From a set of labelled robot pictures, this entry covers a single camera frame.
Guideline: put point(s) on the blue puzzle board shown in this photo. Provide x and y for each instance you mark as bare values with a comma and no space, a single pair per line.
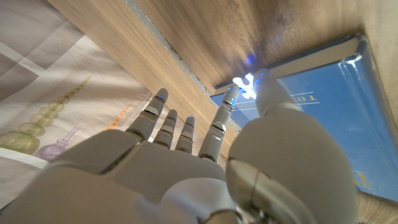
342,102

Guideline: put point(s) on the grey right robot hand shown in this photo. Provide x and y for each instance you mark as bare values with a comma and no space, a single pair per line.
171,174

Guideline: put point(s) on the printed bookshelf backdrop cloth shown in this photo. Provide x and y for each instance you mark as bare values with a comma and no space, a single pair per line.
46,77

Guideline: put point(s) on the white puzzle piece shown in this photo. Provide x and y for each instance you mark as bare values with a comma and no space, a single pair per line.
244,82

